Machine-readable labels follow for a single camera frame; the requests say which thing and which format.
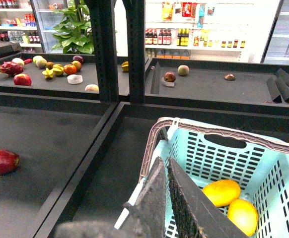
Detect green peach fruit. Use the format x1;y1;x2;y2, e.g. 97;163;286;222
177;65;190;76

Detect white foam fruit net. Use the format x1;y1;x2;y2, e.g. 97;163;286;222
67;74;83;85

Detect yellow star fruit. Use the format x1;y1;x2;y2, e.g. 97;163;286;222
42;68;54;80

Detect red apple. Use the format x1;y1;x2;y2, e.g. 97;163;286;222
13;73;32;86

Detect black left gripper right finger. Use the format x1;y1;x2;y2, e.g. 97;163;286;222
167;157;246;238

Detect red mango on left tray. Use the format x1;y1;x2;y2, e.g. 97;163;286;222
0;149;20;175

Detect green potted plant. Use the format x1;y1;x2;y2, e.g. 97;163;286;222
52;0;94;55

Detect yellow mango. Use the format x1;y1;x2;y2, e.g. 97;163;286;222
227;199;258;237
202;179;241;207

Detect orange persimmon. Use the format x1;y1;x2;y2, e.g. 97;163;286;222
63;64;77;75

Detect grey basket handle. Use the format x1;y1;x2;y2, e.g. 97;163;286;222
139;117;289;181

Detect sauce bottles on shelf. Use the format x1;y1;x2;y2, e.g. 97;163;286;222
144;28;190;47

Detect black shelf post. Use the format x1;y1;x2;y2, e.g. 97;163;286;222
83;0;145;104

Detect brown chestnut fruit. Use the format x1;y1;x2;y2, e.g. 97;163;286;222
224;74;236;81

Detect black divider wedges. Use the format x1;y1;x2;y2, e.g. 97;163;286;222
266;68;289;103

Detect pink dragon fruit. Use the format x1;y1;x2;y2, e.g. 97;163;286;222
0;61;23;77

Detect red pomegranate on foam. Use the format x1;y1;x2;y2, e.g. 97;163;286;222
164;71;176;82

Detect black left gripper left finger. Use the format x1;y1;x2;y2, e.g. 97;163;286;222
123;157;166;238

